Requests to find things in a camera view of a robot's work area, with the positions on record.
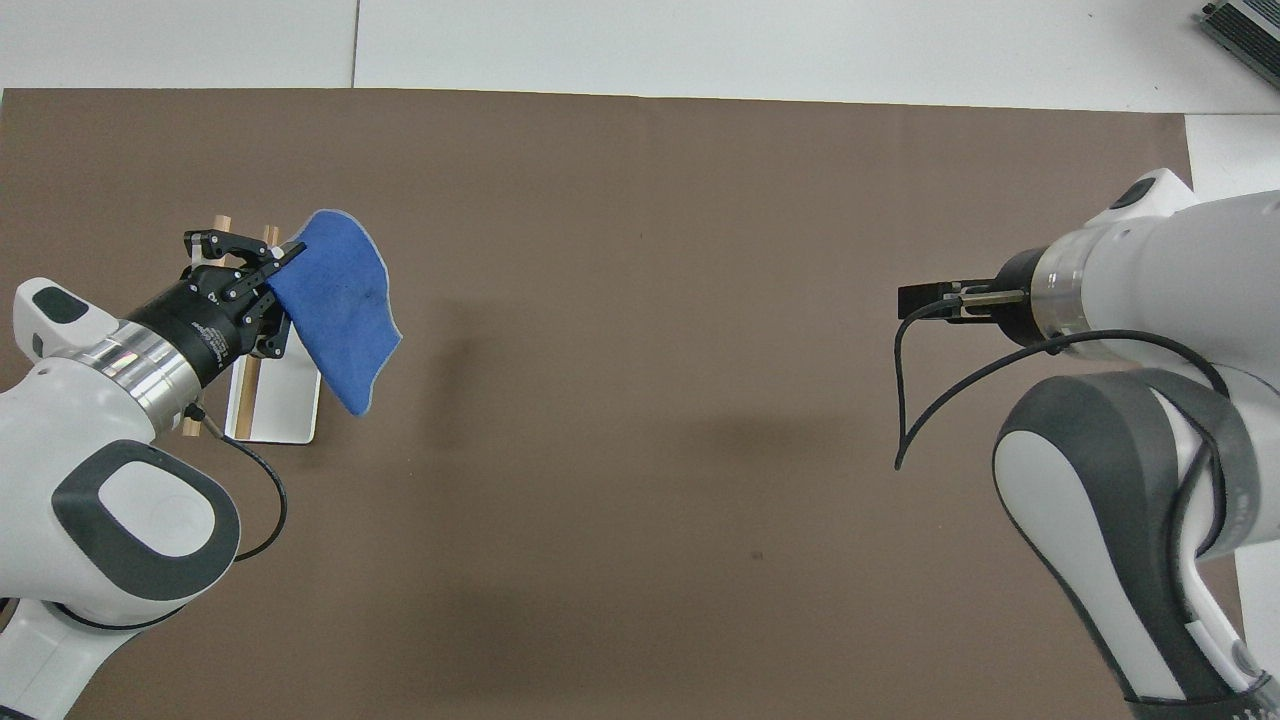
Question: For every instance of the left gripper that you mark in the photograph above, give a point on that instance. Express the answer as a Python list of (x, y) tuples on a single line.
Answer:
[(195, 325)]

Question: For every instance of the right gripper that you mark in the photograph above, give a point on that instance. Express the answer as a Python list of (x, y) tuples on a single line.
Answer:
[(1016, 270)]

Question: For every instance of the blue towel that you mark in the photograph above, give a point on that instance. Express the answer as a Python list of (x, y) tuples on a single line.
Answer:
[(335, 300)]

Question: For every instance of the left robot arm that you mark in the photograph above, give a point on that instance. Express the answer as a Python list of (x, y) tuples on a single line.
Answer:
[(60, 470)]

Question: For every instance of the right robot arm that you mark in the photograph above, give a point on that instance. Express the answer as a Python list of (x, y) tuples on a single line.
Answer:
[(1150, 470)]

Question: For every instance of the grey metal device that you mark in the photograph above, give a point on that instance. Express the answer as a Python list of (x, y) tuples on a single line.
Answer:
[(1248, 28)]

